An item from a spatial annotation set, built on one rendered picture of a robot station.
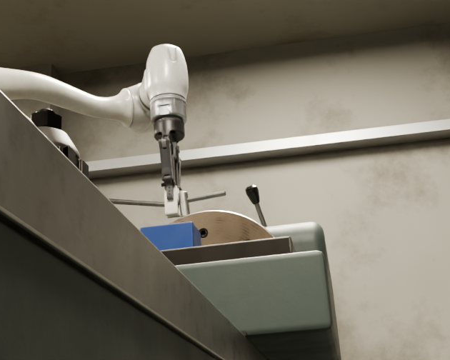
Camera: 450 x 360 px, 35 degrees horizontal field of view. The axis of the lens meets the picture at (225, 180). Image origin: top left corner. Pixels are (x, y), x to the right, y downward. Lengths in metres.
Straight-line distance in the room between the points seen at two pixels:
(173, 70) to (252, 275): 1.25
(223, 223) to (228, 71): 3.01
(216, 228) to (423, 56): 3.11
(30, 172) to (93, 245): 0.04
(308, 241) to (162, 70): 0.57
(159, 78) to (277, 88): 2.54
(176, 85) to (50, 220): 1.56
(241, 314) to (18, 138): 0.37
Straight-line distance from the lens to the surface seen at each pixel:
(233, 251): 0.65
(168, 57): 1.77
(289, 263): 0.53
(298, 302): 0.52
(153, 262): 0.28
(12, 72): 1.66
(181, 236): 1.03
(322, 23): 4.25
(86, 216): 0.21
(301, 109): 4.16
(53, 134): 0.82
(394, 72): 4.27
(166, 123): 1.69
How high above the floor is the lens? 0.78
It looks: 22 degrees up
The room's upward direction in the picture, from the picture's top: 4 degrees counter-clockwise
